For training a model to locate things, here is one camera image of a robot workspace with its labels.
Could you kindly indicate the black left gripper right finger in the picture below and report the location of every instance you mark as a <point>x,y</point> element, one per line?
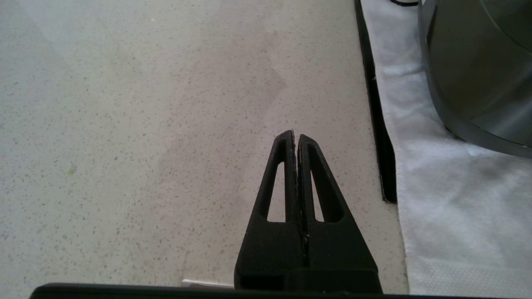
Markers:
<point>336,249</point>

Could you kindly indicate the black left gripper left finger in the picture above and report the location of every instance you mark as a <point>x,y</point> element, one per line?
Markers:
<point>266,249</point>

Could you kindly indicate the dark grey rice cooker body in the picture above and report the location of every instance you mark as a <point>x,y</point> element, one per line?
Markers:
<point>478,74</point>

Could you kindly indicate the white cloth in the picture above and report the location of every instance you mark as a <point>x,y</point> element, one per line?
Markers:
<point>457,216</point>

